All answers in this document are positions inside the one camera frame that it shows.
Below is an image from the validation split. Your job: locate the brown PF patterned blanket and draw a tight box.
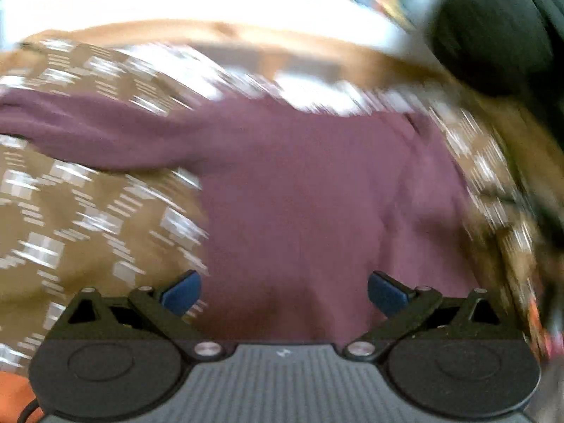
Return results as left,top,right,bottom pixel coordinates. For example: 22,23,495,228
1,38,563,373

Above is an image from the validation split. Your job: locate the wooden bed headboard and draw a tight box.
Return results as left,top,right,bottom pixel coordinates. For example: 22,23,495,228
24,19,447,88

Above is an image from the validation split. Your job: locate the maroon long-sleeve shirt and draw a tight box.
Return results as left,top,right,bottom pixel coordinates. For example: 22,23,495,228
1,89,476,343

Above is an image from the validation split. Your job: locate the colourful orange blue bedsheet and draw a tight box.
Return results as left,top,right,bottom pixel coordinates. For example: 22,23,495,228
0,372,35,423

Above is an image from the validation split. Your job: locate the black hanging garment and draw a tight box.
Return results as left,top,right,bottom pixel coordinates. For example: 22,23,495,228
429,0,564,111

